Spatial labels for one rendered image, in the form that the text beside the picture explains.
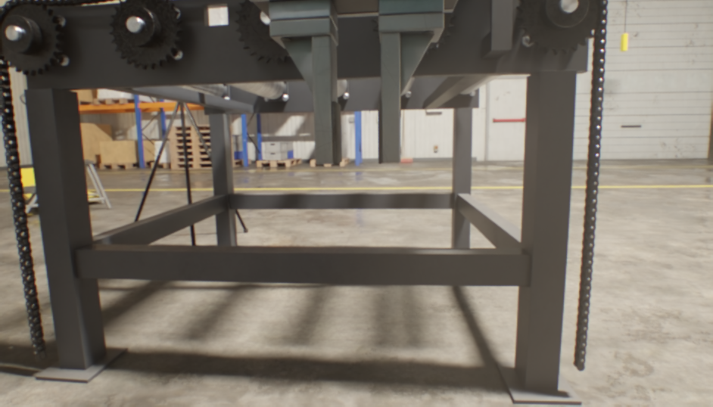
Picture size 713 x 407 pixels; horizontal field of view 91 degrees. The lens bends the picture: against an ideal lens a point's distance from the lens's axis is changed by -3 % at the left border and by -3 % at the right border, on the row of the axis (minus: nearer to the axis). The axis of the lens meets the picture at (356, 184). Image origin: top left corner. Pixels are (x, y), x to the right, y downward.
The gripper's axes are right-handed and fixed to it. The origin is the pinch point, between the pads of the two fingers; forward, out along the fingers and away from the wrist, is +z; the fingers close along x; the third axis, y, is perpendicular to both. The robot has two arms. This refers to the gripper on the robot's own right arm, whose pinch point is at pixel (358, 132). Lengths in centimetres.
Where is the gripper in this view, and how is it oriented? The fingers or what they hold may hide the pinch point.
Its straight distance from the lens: 24.4
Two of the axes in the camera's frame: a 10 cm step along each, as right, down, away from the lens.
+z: 0.2, 9.9, 1.2
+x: -10.0, 0.1, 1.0
